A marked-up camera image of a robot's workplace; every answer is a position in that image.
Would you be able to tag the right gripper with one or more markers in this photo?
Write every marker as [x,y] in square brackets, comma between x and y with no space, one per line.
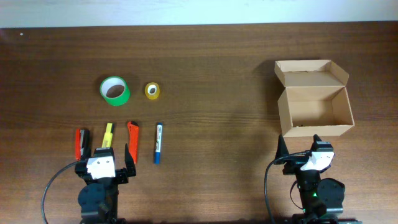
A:
[292,167]

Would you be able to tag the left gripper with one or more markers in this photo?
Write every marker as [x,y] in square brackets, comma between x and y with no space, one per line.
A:
[122,175]

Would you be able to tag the yellow highlighter marker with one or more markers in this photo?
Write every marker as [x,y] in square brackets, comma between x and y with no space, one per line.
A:
[108,135]

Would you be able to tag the red black stapler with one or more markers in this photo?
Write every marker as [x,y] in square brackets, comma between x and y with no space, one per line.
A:
[82,140]

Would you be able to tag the orange utility knife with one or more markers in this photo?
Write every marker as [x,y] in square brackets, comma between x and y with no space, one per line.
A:
[133,129]

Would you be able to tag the brown cardboard box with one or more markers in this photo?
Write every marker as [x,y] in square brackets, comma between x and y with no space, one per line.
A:
[315,99]

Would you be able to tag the blue whiteboard marker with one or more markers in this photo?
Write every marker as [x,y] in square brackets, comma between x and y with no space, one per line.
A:
[158,143]

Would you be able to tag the green tape roll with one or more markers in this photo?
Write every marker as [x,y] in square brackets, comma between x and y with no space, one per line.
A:
[109,83]

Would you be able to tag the small yellow tape roll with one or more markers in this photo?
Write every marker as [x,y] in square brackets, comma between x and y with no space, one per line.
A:
[152,90]

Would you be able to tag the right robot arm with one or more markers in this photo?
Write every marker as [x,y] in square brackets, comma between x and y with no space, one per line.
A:
[321,199]

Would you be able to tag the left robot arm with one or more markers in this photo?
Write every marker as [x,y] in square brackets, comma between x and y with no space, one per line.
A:
[99,198]

